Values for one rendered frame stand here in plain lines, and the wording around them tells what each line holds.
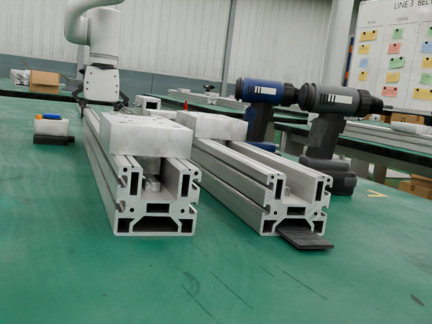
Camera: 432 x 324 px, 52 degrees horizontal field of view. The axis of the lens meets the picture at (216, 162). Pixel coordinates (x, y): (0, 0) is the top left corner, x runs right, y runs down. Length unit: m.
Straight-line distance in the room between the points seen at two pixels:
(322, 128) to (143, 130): 0.45
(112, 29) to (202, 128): 0.55
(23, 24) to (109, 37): 11.06
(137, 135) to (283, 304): 0.29
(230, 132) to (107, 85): 0.55
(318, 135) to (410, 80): 3.24
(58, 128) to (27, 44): 11.21
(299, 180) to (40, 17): 11.89
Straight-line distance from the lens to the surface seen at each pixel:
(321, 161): 0.92
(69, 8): 1.30
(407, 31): 4.27
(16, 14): 12.38
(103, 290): 0.42
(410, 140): 2.39
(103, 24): 1.33
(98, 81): 1.34
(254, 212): 0.61
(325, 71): 9.51
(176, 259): 0.49
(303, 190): 0.64
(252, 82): 1.07
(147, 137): 0.59
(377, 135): 2.52
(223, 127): 0.89
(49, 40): 12.38
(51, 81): 3.50
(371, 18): 4.62
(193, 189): 0.55
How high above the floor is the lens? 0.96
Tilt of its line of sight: 9 degrees down
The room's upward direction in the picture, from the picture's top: 7 degrees clockwise
